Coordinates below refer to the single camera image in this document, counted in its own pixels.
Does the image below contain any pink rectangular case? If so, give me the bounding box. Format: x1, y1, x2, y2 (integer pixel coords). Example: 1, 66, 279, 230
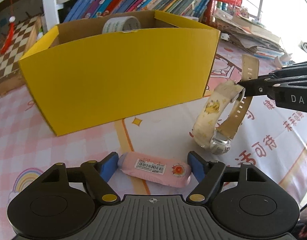
118, 152, 191, 188

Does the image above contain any cream wrist watch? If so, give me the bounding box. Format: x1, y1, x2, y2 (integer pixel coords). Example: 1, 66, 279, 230
191, 54, 260, 155

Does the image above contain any clear packing tape roll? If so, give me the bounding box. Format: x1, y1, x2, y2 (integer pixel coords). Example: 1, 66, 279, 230
102, 16, 141, 34

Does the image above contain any pink checkered table mat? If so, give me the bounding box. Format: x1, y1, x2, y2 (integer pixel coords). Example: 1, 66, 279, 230
0, 39, 307, 240

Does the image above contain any stack of papers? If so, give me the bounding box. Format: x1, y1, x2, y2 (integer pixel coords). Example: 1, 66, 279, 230
212, 9, 285, 59

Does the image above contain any yellow cardboard box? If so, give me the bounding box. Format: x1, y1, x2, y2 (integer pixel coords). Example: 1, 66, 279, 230
19, 11, 221, 136

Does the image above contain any wooden chessboard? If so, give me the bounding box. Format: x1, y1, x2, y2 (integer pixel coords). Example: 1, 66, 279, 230
0, 15, 42, 96

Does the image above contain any red tassel ornament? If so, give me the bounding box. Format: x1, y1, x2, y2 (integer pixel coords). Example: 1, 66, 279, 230
0, 16, 15, 55

